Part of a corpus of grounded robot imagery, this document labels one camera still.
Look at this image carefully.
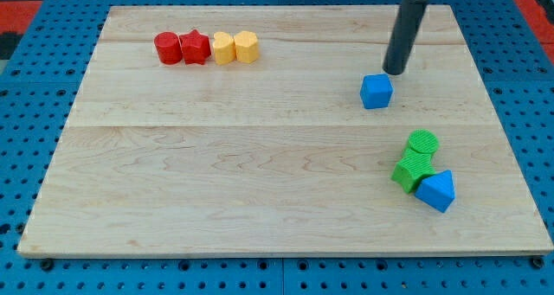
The red star block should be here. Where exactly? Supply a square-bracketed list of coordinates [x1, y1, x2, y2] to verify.
[178, 29, 211, 65]

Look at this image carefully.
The green cylinder block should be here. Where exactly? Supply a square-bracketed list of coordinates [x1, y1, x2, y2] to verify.
[406, 129, 440, 155]

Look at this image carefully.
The blue cube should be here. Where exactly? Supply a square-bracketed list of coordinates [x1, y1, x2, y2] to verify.
[360, 74, 394, 109]

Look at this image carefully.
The yellow heart block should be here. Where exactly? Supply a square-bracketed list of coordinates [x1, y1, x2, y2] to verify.
[212, 31, 236, 66]

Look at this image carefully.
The light wooden board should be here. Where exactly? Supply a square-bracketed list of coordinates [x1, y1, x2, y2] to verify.
[18, 5, 553, 259]

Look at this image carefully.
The red cylinder block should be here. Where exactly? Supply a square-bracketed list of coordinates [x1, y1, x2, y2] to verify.
[154, 31, 183, 65]

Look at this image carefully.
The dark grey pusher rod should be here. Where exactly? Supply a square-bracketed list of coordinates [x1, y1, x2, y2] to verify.
[383, 0, 428, 75]

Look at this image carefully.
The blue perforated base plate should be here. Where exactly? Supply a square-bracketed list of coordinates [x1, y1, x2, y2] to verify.
[1, 0, 553, 294]

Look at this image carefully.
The blue triangular prism block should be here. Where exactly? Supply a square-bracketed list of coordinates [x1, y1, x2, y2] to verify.
[415, 170, 456, 213]

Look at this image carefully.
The green star block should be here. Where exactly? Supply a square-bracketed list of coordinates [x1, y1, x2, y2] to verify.
[391, 148, 435, 194]

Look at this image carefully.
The yellow hexagon block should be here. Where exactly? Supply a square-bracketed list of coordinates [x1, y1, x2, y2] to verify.
[234, 30, 260, 63]

